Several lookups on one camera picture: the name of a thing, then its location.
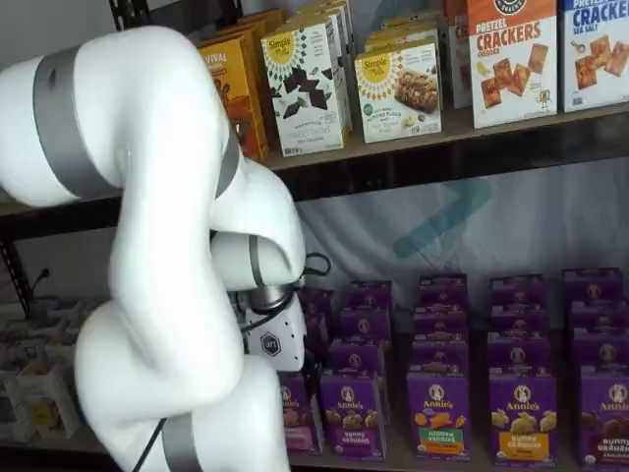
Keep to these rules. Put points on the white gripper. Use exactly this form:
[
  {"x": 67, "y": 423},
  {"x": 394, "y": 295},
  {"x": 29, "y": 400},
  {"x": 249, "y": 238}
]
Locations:
[{"x": 285, "y": 339}]

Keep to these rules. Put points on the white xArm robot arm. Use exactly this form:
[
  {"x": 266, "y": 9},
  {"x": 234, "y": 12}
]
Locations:
[{"x": 147, "y": 246}]

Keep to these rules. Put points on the orange pretzel crackers cheddar box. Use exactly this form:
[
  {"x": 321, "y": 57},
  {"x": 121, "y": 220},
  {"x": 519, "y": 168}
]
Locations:
[
  {"x": 513, "y": 69},
  {"x": 457, "y": 59}
]

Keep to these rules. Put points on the white backdrop sheet teal logo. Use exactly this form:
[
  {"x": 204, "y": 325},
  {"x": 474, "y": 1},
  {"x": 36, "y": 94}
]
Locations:
[{"x": 540, "y": 221}]

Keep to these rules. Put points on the black metal shelving rack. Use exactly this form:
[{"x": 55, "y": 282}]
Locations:
[
  {"x": 393, "y": 172},
  {"x": 59, "y": 223}
]

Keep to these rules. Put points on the black power plug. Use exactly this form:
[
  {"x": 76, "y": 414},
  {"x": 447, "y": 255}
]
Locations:
[{"x": 43, "y": 276}]

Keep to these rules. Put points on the blue pretzel crackers box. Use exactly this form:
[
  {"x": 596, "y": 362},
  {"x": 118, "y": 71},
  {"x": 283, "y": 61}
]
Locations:
[{"x": 597, "y": 54}]

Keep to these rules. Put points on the purple Annie's box green patch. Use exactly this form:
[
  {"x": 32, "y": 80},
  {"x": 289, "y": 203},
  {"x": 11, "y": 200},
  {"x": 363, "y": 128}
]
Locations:
[
  {"x": 437, "y": 418},
  {"x": 440, "y": 322},
  {"x": 442, "y": 290},
  {"x": 440, "y": 354}
]

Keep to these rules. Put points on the white box yellow print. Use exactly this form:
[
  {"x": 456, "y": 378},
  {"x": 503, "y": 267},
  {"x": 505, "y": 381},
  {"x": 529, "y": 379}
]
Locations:
[{"x": 44, "y": 393}]

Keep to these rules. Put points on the purple Annie's box yellow patch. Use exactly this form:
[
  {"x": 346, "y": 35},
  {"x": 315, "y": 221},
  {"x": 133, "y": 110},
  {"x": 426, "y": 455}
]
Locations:
[
  {"x": 518, "y": 317},
  {"x": 523, "y": 423},
  {"x": 518, "y": 290},
  {"x": 518, "y": 354}
]

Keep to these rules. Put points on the purple Annie's box brown patch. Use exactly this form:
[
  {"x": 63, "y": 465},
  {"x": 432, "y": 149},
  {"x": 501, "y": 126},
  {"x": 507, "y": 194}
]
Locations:
[
  {"x": 599, "y": 314},
  {"x": 607, "y": 418},
  {"x": 602, "y": 349},
  {"x": 592, "y": 285}
]

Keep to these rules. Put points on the Simple Mills almond bar box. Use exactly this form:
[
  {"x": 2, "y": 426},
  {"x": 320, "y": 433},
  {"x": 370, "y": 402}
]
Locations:
[
  {"x": 403, "y": 37},
  {"x": 398, "y": 93}
]

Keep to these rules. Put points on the orange Revival box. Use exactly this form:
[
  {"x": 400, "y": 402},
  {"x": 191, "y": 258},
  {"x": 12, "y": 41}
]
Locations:
[
  {"x": 245, "y": 27},
  {"x": 241, "y": 74}
]

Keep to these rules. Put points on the purple Annie's box pink patch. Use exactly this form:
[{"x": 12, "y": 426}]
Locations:
[
  {"x": 317, "y": 328},
  {"x": 319, "y": 301},
  {"x": 297, "y": 423}
]

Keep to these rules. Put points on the Simple Mills dark cracker box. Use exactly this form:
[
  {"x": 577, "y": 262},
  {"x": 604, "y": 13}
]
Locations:
[
  {"x": 317, "y": 17},
  {"x": 304, "y": 88}
]

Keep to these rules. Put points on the purple Annie's box violet patch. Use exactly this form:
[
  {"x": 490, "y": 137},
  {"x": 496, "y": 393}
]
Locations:
[
  {"x": 363, "y": 322},
  {"x": 356, "y": 356},
  {"x": 351, "y": 418},
  {"x": 368, "y": 292}
]

